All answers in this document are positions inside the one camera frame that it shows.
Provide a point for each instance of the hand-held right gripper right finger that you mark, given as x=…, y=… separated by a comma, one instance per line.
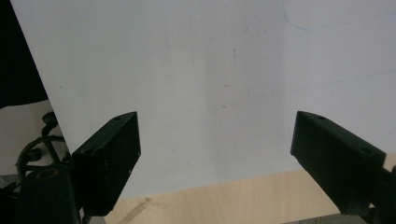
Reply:
x=336, y=161

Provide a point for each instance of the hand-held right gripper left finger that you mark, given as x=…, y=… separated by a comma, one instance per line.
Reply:
x=107, y=161

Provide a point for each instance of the white paper sheet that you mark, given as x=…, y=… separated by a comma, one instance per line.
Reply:
x=202, y=77

